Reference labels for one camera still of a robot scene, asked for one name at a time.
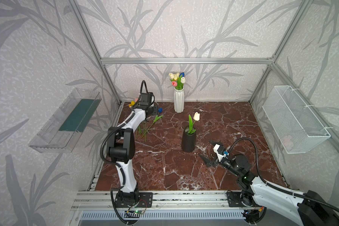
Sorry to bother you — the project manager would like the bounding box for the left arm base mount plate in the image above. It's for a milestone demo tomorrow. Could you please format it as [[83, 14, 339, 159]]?
[[115, 191, 153, 208]]

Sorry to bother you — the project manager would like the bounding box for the aluminium frame front rail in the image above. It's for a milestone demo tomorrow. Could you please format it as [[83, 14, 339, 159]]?
[[71, 190, 261, 211]]

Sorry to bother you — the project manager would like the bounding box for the white tulip flower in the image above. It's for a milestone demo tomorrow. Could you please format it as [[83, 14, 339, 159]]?
[[180, 77, 186, 90]]

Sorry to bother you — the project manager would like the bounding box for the white wire mesh basket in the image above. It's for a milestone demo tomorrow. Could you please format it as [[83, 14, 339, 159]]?
[[262, 85, 331, 154]]

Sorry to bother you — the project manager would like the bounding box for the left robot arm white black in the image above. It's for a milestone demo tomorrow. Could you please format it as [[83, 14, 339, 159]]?
[[100, 80, 157, 202]]

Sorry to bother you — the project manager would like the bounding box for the pink tulip flower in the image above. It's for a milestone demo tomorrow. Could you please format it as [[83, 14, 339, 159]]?
[[172, 81, 178, 89]]

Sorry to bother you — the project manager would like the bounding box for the bundle of tulips with band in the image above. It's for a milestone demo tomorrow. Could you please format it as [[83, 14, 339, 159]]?
[[128, 99, 148, 132]]

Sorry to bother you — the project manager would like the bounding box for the clear plastic wall tray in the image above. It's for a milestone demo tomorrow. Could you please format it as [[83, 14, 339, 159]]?
[[29, 88, 102, 153]]

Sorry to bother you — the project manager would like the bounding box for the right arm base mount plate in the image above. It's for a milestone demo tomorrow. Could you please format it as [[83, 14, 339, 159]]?
[[226, 190, 258, 208]]

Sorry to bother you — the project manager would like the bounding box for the cream tulip flower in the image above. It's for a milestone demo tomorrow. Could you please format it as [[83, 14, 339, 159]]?
[[187, 112, 200, 135]]

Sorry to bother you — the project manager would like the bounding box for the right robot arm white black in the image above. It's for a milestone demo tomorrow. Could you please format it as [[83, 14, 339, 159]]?
[[200, 141, 339, 226]]

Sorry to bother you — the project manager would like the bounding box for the white ribbed ceramic vase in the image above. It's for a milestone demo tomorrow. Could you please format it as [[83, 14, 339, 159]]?
[[174, 89, 185, 113]]

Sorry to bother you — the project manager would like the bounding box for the black cylindrical vase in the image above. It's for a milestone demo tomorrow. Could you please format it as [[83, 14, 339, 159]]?
[[181, 126, 196, 153]]

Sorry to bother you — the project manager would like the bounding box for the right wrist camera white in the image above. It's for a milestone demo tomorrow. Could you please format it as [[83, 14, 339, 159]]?
[[213, 144, 229, 163]]

